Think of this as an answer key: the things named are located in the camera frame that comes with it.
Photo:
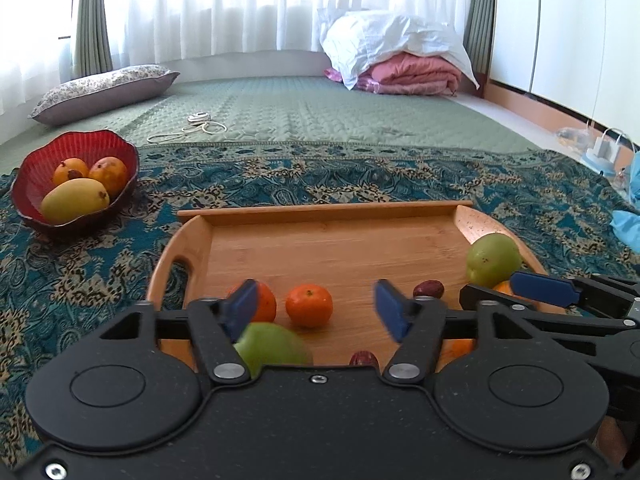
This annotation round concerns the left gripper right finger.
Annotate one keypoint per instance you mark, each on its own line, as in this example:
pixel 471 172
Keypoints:
pixel 417 326

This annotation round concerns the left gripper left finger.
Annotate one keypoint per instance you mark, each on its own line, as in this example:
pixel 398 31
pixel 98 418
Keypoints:
pixel 215 326

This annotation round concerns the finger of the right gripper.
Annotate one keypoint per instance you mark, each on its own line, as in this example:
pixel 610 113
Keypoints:
pixel 470 297
pixel 599 295

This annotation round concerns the dark red date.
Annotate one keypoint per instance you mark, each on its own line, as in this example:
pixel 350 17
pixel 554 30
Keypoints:
pixel 364 358
pixel 429 288

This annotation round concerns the green apple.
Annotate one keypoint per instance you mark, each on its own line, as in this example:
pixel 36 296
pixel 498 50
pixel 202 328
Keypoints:
pixel 492 259
pixel 265 343

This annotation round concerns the small mandarin back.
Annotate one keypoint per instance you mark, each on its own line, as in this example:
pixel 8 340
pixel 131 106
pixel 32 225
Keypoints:
pixel 260 302

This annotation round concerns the small mandarin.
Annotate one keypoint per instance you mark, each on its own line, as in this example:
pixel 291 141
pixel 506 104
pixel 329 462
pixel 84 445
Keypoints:
pixel 309 306
pixel 260 302

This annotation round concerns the small mandarin front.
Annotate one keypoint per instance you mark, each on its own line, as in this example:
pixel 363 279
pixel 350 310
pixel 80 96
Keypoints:
pixel 309 306

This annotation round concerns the large brownish orange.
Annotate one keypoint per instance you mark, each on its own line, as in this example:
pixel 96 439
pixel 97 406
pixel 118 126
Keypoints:
pixel 505 289

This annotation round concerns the wooden serving tray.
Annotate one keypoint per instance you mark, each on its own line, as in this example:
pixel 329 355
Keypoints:
pixel 344 248

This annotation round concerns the teal paisley cloth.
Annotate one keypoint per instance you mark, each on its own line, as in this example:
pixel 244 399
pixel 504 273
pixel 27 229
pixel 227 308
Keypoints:
pixel 53 293

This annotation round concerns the reddish orange fruit in bowl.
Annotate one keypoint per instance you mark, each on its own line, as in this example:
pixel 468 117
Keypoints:
pixel 112 173

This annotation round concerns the yellow mango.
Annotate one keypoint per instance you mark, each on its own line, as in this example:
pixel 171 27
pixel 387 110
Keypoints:
pixel 74 199

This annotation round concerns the green quilted mat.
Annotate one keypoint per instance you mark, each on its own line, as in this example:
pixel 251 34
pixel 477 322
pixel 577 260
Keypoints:
pixel 267 124

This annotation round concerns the pink folded blanket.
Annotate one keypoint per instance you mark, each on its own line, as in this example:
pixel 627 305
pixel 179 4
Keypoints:
pixel 406 74

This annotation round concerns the red fruit bowl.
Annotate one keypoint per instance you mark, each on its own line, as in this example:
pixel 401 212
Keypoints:
pixel 33 179

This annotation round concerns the floral grey pillow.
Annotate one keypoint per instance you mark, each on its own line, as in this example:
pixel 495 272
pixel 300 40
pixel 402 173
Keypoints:
pixel 89 96

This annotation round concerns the green drape right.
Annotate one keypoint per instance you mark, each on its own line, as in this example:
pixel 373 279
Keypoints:
pixel 479 33

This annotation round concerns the green drape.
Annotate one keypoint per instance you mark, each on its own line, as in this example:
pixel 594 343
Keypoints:
pixel 92 53
pixel 479 33

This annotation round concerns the white duvet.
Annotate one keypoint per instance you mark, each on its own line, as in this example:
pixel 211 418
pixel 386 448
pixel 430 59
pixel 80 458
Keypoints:
pixel 359 40

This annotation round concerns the green drape left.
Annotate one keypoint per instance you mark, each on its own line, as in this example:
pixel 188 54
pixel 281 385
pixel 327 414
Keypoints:
pixel 92 53

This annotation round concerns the white sheer curtain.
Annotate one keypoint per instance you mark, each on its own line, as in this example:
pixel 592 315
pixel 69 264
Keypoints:
pixel 37 35

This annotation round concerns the white charger with cable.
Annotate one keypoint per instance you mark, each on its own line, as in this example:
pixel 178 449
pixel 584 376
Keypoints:
pixel 598 150

